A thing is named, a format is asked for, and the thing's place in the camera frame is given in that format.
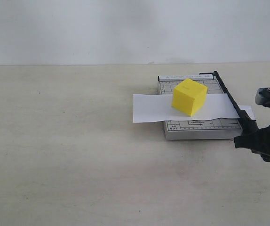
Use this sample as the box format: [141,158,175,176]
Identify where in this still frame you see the yellow foam cube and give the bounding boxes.
[171,79,208,116]

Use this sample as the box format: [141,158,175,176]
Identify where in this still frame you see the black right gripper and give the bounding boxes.
[234,100,270,162]

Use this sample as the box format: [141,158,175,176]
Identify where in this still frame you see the white paper sheet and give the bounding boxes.
[239,105,255,120]

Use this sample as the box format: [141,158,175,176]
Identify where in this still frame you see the white paper strip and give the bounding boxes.
[133,94,239,123]

